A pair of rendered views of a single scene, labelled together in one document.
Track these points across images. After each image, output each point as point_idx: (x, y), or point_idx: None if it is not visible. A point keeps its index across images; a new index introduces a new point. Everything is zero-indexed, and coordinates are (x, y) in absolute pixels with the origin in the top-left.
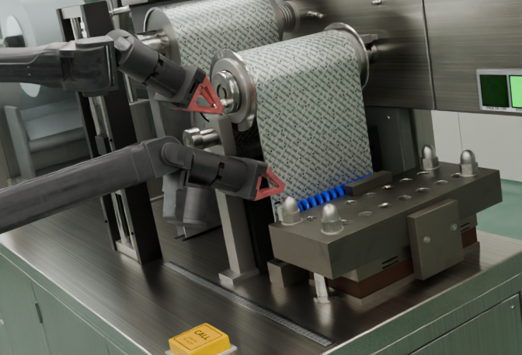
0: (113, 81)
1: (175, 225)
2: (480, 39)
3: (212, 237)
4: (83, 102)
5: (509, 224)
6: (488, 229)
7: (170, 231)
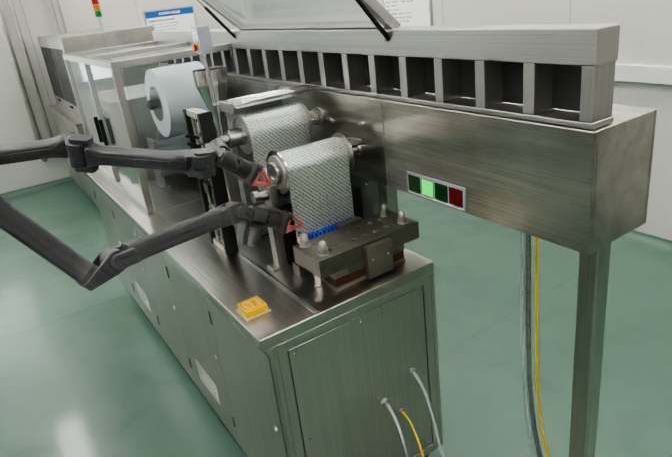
0: (213, 171)
1: None
2: (409, 156)
3: (267, 239)
4: None
5: (470, 216)
6: (456, 219)
7: None
